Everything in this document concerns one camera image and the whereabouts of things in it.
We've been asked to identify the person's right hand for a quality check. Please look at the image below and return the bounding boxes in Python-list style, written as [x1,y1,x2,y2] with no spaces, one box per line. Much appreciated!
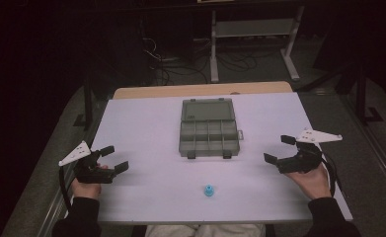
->
[284,163,333,200]

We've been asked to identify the person's left hand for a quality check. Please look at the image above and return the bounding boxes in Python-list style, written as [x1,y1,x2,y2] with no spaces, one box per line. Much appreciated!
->
[70,163,110,200]

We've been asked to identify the tangle of floor cables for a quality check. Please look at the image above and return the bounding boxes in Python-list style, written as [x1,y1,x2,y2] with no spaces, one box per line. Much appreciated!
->
[142,37,280,87]

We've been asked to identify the person's lap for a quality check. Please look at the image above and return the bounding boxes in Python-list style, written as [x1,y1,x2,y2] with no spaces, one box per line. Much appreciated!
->
[144,224,267,237]

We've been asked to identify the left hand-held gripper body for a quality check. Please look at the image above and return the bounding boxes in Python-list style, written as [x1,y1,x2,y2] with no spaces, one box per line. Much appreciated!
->
[57,140,115,185]

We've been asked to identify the white metal stand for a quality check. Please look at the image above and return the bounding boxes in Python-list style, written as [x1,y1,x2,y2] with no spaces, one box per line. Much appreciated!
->
[209,5,305,83]

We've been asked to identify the white table mat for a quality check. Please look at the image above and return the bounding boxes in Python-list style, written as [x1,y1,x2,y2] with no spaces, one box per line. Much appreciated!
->
[91,92,353,225]

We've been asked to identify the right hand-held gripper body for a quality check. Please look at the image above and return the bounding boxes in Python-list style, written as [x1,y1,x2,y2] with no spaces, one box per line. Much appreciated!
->
[277,128,344,175]

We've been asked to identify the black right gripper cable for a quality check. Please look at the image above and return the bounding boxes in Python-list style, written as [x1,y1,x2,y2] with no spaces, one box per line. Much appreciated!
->
[318,151,340,198]

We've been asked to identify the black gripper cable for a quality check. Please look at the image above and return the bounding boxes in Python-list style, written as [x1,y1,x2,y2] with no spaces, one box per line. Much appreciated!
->
[318,151,340,198]
[58,165,73,212]

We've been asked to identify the grey plastic compartment box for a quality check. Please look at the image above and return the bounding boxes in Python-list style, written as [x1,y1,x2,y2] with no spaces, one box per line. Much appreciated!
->
[178,97,244,160]

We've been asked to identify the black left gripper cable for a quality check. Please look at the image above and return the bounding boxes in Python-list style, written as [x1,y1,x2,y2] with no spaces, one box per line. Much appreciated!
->
[58,165,73,212]

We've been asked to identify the black metal stand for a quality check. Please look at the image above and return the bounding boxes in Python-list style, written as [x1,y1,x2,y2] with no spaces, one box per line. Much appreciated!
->
[334,62,384,125]

